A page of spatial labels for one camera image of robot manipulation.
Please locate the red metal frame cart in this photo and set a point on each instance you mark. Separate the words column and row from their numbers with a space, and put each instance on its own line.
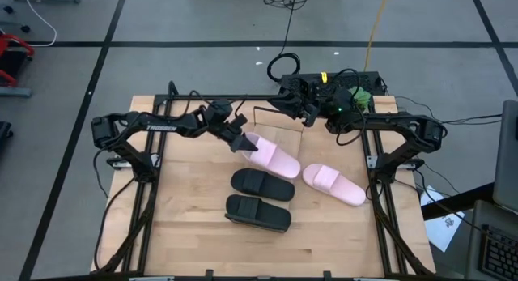
column 12, row 39

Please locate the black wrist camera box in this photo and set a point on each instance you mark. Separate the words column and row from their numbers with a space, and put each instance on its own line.
column 240, row 121

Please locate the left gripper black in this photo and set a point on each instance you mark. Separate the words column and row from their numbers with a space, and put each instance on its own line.
column 232, row 131

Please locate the black aluminium table frame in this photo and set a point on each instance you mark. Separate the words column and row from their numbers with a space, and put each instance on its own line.
column 178, row 97

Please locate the white paper sheet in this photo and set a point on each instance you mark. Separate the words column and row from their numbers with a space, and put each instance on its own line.
column 445, row 228

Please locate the black beam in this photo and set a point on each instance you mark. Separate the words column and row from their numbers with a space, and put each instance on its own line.
column 457, row 201

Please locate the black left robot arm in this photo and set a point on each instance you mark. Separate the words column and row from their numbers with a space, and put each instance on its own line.
column 162, row 127

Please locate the black table edge bracket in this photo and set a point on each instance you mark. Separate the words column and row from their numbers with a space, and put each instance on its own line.
column 209, row 274
column 327, row 275

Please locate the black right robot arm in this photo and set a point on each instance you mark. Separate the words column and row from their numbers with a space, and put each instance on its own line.
column 404, row 121

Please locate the grey desk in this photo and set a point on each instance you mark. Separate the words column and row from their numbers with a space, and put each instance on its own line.
column 476, row 236

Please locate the black foam slide sandal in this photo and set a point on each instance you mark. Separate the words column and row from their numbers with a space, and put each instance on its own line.
column 259, row 211
column 263, row 184

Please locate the pink foam slide sandal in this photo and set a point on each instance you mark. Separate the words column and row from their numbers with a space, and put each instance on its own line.
column 332, row 184
column 275, row 159

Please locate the black computer keyboard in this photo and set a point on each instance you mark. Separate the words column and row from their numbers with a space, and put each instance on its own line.
column 502, row 256

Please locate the black caster wheel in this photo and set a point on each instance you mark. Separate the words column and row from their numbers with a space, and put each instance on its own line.
column 25, row 29
column 8, row 9

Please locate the grey laptop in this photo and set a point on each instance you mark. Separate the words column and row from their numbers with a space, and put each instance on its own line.
column 508, row 159

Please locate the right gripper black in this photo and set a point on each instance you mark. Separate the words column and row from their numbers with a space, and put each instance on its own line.
column 309, row 111

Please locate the black chair part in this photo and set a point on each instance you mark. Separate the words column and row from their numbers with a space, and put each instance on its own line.
column 5, row 133

